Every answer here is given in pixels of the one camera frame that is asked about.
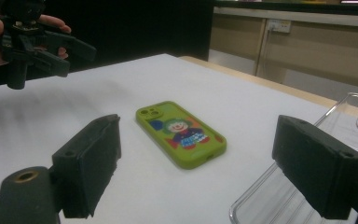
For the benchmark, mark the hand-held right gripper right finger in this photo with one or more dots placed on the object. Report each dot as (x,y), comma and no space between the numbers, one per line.
(320,168)

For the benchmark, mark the beige wooden bench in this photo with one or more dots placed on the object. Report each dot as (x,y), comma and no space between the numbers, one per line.
(323,53)

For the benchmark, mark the white table mat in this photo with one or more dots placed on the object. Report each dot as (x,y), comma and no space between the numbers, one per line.
(167,81)

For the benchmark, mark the green clown phone case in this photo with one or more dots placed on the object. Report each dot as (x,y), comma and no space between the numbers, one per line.
(183,133)

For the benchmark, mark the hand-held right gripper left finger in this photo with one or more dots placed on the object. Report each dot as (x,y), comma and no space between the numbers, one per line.
(84,161)

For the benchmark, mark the white wall socket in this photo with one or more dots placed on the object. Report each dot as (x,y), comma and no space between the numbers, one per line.
(279,26)

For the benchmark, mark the clear acrylic tray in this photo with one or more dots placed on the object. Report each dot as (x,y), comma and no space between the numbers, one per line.
(270,202)

